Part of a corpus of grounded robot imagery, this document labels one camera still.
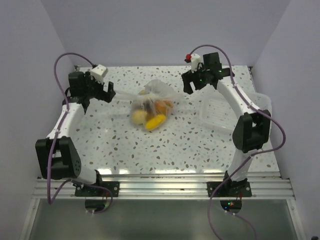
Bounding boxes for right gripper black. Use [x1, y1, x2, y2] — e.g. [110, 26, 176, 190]
[182, 63, 210, 95]

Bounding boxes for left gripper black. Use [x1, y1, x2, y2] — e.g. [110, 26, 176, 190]
[83, 71, 115, 103]

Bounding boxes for yellow fake pear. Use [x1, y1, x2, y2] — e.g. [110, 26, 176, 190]
[131, 109, 148, 125]

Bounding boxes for orange fake pineapple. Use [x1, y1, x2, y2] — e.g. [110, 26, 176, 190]
[154, 100, 173, 115]

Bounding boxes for red fake grapes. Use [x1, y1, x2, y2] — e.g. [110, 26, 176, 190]
[144, 101, 156, 116]

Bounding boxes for clear printed plastic bag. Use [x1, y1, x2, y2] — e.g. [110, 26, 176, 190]
[115, 79, 184, 132]

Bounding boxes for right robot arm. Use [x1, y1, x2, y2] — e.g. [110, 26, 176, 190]
[181, 52, 271, 197]

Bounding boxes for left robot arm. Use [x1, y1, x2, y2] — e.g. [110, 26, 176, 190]
[35, 65, 116, 197]

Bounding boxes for white plastic basket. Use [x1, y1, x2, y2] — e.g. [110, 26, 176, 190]
[199, 91, 273, 133]

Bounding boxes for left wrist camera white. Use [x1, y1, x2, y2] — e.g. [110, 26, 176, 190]
[89, 64, 108, 85]

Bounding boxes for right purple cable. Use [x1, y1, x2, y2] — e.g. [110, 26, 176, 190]
[189, 44, 287, 240]

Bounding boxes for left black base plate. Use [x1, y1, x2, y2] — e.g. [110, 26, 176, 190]
[72, 181, 120, 197]

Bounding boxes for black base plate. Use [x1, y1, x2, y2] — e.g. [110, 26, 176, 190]
[72, 181, 120, 197]
[206, 171, 253, 198]

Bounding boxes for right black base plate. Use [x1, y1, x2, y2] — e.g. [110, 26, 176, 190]
[206, 171, 253, 198]

